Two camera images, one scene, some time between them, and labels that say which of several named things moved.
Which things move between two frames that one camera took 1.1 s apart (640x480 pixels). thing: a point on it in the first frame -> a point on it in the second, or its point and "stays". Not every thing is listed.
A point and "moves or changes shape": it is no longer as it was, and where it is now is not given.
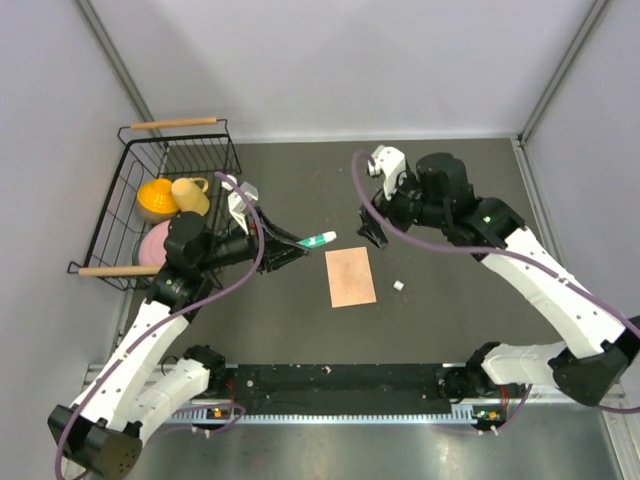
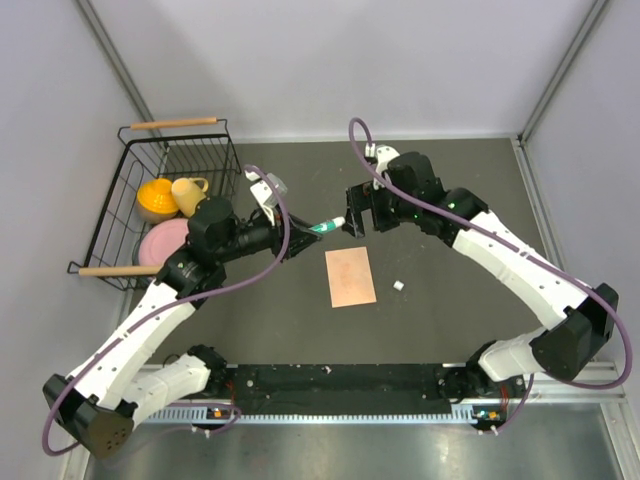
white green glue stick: (319, 239) moves or changes shape
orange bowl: (156, 200) stays
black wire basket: (165, 149) stays
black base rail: (337, 392) stays
